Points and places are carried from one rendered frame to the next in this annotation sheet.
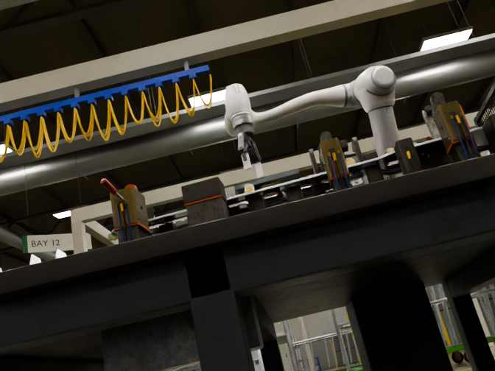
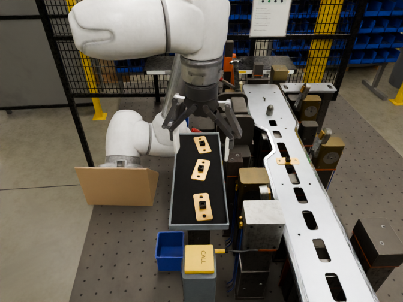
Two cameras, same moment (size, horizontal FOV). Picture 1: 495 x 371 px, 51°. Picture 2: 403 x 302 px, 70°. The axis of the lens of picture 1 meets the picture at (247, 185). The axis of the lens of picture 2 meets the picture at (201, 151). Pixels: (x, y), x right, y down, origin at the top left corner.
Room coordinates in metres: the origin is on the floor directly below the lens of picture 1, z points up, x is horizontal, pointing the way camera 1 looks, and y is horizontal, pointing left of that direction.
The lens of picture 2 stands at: (2.06, 0.56, 1.70)
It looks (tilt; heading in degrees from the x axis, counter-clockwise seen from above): 38 degrees down; 263
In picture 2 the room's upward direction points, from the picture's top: straight up
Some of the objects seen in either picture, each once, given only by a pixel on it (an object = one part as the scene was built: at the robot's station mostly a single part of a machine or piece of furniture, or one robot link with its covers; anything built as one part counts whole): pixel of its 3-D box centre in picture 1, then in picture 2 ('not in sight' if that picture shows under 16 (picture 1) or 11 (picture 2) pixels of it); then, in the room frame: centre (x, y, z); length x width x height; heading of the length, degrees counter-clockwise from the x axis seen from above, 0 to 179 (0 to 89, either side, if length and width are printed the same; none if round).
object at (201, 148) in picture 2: not in sight; (202, 143); (1.97, -0.16, 1.17); 0.08 x 0.04 x 0.01; 97
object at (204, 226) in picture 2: (256, 188); (198, 172); (2.00, -0.03, 1.16); 0.37 x 0.14 x 0.02; 84
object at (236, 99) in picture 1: (237, 102); (195, 13); (2.00, -0.04, 1.57); 0.13 x 0.11 x 0.16; 9
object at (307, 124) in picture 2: (419, 187); (305, 149); (1.43, -0.48, 0.84); 0.10 x 0.05 x 0.29; 174
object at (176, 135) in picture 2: (259, 170); (176, 140); (2.05, -0.06, 1.25); 0.03 x 0.01 x 0.07; 70
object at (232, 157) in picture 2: not in sight; (231, 198); (1.86, -0.16, 0.90); 0.05 x 0.05 x 0.40; 84
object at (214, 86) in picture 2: (246, 138); (201, 97); (1.99, -0.04, 1.39); 0.08 x 0.07 x 0.09; 160
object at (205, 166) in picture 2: not in sight; (201, 168); (1.99, -0.04, 1.17); 0.08 x 0.04 x 0.01; 70
